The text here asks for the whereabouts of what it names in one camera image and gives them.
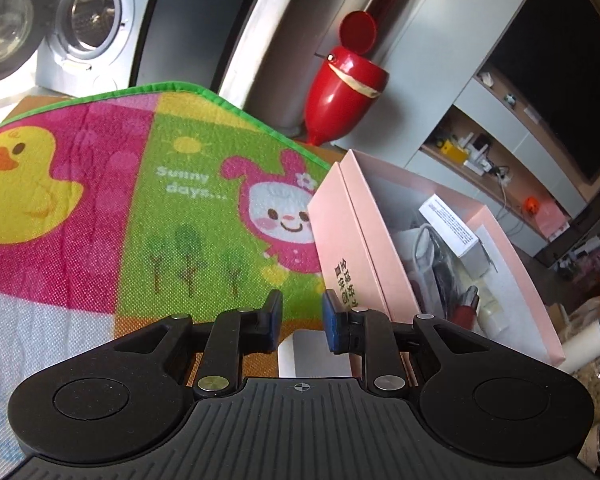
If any yellow toy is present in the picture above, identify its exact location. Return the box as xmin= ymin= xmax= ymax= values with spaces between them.
xmin=437 ymin=137 xmax=468 ymax=164

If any round washing machine door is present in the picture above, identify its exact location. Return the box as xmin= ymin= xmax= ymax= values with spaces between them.
xmin=0 ymin=0 xmax=61 ymax=86

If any white power strip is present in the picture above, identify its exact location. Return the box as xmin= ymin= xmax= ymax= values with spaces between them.
xmin=465 ymin=156 xmax=513 ymax=181

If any silver washing machine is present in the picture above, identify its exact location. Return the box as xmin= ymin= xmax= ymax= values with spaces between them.
xmin=35 ymin=0 xmax=163 ymax=98

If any dark red lipstick tube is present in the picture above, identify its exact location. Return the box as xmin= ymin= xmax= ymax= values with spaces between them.
xmin=452 ymin=285 xmax=482 ymax=332

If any colourful cartoon play mat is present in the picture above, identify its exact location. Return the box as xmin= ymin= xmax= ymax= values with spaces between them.
xmin=0 ymin=80 xmax=421 ymax=463

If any white thermos bottle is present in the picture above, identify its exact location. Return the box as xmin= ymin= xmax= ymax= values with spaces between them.
xmin=562 ymin=302 xmax=600 ymax=374

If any pink cardboard box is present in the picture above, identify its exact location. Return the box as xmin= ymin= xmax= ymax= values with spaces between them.
xmin=307 ymin=149 xmax=566 ymax=376

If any black television screen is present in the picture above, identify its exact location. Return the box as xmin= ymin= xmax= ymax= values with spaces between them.
xmin=485 ymin=0 xmax=600 ymax=186

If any pink paper bag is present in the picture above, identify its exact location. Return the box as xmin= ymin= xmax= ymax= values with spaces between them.
xmin=534 ymin=199 xmax=572 ymax=241

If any white television cabinet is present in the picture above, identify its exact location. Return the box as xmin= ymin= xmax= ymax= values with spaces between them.
xmin=420 ymin=72 xmax=588 ymax=257

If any white box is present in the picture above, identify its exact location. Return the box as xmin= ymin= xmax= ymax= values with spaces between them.
xmin=278 ymin=330 xmax=354 ymax=380

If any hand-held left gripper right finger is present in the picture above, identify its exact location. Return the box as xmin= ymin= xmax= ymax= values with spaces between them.
xmin=321 ymin=290 xmax=506 ymax=397

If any white labelled carton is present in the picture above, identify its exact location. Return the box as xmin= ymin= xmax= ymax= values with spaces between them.
xmin=419 ymin=194 xmax=483 ymax=259

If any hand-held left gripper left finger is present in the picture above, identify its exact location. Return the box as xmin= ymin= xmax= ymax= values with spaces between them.
xmin=102 ymin=290 xmax=285 ymax=399

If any red trash bin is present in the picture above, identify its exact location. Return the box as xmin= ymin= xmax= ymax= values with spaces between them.
xmin=302 ymin=10 xmax=391 ymax=147

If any grey tall panel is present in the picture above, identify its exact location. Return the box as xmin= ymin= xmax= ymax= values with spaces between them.
xmin=130 ymin=0 xmax=276 ymax=92

